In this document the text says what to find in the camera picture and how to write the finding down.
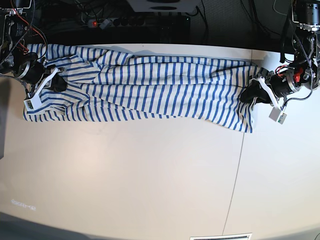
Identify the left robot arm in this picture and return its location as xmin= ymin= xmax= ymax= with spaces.
xmin=240 ymin=0 xmax=320 ymax=104

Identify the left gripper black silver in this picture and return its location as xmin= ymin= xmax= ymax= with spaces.
xmin=240 ymin=68 xmax=305 ymax=103

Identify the black box under table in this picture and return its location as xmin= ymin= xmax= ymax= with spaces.
xmin=158 ymin=14 xmax=191 ymax=44

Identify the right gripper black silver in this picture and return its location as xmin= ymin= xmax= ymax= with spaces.
xmin=14 ymin=52 xmax=68 ymax=92

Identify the black power strip red switch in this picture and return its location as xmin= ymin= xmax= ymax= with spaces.
xmin=85 ymin=17 xmax=146 ymax=30

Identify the blue white striped T-shirt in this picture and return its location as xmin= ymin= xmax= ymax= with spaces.
xmin=23 ymin=44 xmax=266 ymax=133

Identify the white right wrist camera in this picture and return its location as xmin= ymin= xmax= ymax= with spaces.
xmin=23 ymin=67 xmax=59 ymax=111

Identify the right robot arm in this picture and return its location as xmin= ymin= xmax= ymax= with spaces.
xmin=0 ymin=0 xmax=67 ymax=94

